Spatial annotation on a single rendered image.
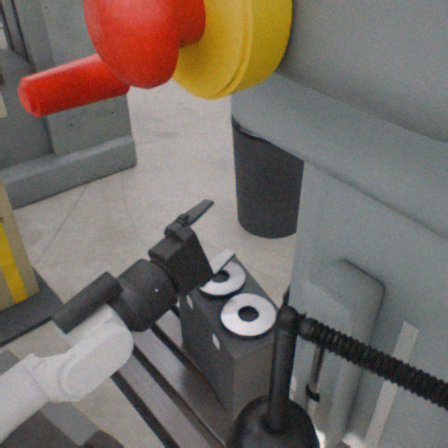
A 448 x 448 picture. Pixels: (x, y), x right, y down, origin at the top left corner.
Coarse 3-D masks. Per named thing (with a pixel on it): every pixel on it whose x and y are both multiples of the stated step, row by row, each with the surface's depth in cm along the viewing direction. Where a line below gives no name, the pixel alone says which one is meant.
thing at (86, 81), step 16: (80, 64) 26; (96, 64) 26; (32, 80) 25; (48, 80) 25; (64, 80) 25; (80, 80) 25; (96, 80) 26; (112, 80) 26; (32, 96) 25; (48, 96) 25; (64, 96) 25; (80, 96) 26; (96, 96) 26; (112, 96) 27; (32, 112) 25; (48, 112) 25
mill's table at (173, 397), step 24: (168, 312) 111; (144, 336) 106; (168, 336) 107; (144, 360) 105; (168, 360) 102; (192, 360) 102; (120, 384) 103; (144, 384) 98; (168, 384) 99; (192, 384) 98; (144, 408) 97; (168, 408) 94; (192, 408) 94; (216, 408) 94; (168, 432) 90; (192, 432) 90; (216, 432) 90
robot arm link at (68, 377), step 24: (96, 336) 67; (120, 336) 69; (24, 360) 68; (48, 360) 66; (72, 360) 65; (96, 360) 67; (120, 360) 70; (48, 384) 65; (72, 384) 66; (96, 384) 68
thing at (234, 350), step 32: (224, 288) 89; (256, 288) 91; (192, 320) 94; (224, 320) 84; (256, 320) 84; (192, 352) 102; (224, 352) 83; (256, 352) 81; (224, 384) 89; (256, 384) 87
